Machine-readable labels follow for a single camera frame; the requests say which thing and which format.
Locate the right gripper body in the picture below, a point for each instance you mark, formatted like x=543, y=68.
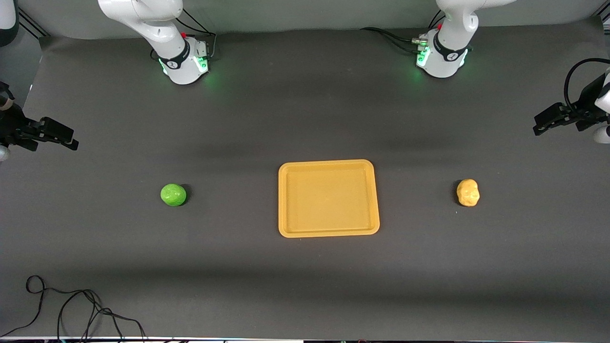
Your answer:
x=13, y=127

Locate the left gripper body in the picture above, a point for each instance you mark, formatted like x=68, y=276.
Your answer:
x=587, y=107

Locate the yellow potato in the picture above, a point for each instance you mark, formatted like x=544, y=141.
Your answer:
x=468, y=192

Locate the green apple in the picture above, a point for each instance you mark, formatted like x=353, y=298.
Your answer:
x=173, y=195

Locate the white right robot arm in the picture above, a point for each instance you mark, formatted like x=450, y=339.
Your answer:
x=162, y=24

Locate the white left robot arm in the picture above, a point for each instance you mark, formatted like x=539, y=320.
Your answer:
x=450, y=28

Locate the yellow plastic tray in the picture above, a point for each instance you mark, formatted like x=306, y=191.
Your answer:
x=328, y=198

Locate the dark grey table mat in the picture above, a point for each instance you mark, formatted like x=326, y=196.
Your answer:
x=305, y=286

